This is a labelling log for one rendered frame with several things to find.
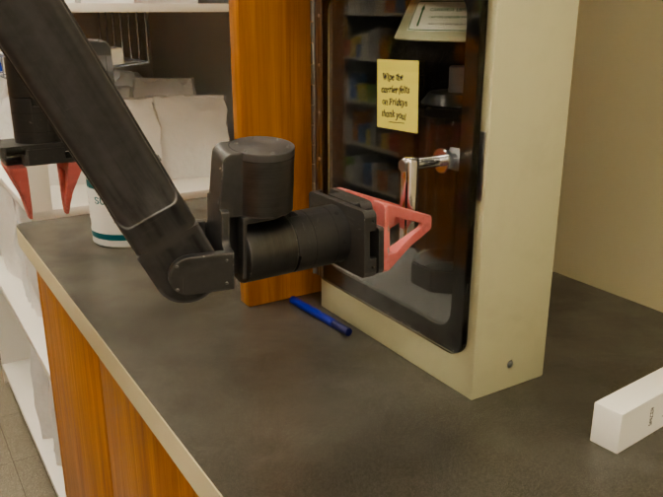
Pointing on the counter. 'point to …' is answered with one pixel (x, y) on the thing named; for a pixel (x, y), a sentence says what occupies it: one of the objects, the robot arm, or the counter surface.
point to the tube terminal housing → (503, 207)
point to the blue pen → (321, 316)
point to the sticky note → (398, 95)
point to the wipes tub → (104, 223)
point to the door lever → (409, 171)
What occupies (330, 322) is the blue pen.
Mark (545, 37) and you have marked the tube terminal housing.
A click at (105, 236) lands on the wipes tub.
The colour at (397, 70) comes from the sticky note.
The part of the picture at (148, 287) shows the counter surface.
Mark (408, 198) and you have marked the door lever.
